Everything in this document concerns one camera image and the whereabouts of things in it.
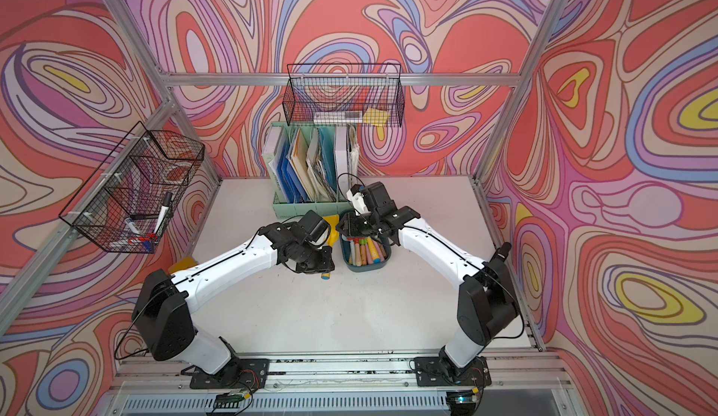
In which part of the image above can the green shovel wooden handle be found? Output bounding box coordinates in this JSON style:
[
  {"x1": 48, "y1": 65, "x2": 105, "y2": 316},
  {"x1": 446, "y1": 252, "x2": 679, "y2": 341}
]
[{"x1": 359, "y1": 241, "x2": 368, "y2": 266}]

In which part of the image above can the yellow shovel blue handle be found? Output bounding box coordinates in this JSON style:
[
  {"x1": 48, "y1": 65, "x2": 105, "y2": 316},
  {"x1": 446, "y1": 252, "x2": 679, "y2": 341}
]
[{"x1": 320, "y1": 215, "x2": 340, "y2": 281}]

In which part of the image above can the dark teal storage box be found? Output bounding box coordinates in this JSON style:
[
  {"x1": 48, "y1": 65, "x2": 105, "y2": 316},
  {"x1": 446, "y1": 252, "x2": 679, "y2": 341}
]
[{"x1": 337, "y1": 210, "x2": 392, "y2": 273}]

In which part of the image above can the green shovel yellow handle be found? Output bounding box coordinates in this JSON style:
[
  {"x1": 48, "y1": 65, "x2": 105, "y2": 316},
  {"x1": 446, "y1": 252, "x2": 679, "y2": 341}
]
[{"x1": 366, "y1": 238, "x2": 383, "y2": 264}]

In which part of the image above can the red shovel wooden handle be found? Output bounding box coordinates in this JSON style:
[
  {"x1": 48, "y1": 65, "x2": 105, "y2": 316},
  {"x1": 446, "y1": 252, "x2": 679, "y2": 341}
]
[{"x1": 348, "y1": 239, "x2": 362, "y2": 266}]

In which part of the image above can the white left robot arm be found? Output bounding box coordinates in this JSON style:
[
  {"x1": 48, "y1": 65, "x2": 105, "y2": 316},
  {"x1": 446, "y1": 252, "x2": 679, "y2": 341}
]
[{"x1": 132, "y1": 210, "x2": 335, "y2": 375}]

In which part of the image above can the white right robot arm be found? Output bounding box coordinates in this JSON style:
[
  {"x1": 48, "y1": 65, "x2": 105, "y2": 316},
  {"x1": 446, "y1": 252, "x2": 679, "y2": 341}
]
[{"x1": 337, "y1": 182, "x2": 522, "y2": 375}]

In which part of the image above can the mint green file organizer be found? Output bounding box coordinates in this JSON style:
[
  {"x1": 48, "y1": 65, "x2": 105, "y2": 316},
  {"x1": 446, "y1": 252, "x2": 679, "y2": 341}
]
[{"x1": 261, "y1": 123, "x2": 360, "y2": 219}]

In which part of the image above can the yellow sponge in basket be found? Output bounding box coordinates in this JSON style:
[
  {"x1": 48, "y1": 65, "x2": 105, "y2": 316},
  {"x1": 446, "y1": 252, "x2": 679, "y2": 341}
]
[{"x1": 362, "y1": 108, "x2": 391, "y2": 127}]

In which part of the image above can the yellow sticky note block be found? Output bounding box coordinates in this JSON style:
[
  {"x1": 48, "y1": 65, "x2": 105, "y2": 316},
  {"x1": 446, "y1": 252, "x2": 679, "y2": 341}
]
[{"x1": 168, "y1": 256, "x2": 198, "y2": 275}]

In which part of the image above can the black stapler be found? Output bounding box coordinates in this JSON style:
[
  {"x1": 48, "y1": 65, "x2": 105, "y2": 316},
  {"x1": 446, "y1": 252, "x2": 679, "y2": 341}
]
[{"x1": 495, "y1": 242, "x2": 512, "y2": 262}]

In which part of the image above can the black marker pen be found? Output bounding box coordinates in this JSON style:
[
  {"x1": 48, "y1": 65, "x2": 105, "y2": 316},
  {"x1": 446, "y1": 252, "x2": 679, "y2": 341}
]
[{"x1": 153, "y1": 192, "x2": 174, "y2": 238}]

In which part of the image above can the black wire basket back wall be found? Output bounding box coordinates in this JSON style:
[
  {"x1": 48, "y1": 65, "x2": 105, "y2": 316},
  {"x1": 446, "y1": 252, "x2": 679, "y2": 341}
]
[{"x1": 282, "y1": 62, "x2": 406, "y2": 127}]

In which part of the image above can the black wire basket wall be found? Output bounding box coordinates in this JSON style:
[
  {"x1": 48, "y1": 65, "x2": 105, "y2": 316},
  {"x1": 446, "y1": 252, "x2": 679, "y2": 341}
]
[
  {"x1": 282, "y1": 62, "x2": 406, "y2": 127},
  {"x1": 59, "y1": 122, "x2": 205, "y2": 254}
]

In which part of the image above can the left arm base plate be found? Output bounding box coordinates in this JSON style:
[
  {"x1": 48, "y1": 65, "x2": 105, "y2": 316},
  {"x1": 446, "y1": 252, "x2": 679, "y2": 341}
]
[{"x1": 190, "y1": 358, "x2": 270, "y2": 392}]

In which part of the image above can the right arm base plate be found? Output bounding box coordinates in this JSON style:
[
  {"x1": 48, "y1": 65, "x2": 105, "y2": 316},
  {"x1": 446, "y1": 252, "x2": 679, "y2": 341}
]
[{"x1": 409, "y1": 356, "x2": 492, "y2": 389}]

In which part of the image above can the black wire basket left wall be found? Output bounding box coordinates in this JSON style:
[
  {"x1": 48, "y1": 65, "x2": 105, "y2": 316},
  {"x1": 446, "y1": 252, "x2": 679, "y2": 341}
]
[{"x1": 59, "y1": 122, "x2": 205, "y2": 254}]

